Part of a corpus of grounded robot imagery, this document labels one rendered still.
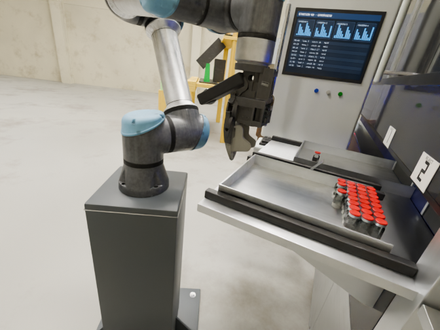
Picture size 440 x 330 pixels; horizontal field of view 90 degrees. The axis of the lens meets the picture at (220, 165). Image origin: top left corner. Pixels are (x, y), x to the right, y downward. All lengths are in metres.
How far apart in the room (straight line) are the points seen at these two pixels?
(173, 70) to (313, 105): 0.86
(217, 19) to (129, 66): 9.08
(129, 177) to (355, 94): 1.16
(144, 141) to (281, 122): 0.94
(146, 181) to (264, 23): 0.48
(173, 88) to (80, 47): 9.55
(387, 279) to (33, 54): 11.14
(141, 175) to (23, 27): 10.71
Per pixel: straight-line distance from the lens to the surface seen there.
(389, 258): 0.49
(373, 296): 0.62
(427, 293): 0.48
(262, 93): 0.46
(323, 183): 0.72
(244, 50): 0.46
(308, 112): 1.37
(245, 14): 0.48
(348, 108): 1.39
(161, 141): 0.64
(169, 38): 0.81
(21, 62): 11.45
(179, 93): 0.73
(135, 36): 9.51
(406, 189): 0.83
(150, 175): 0.66
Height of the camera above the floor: 1.16
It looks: 23 degrees down
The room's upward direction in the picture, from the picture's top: 7 degrees clockwise
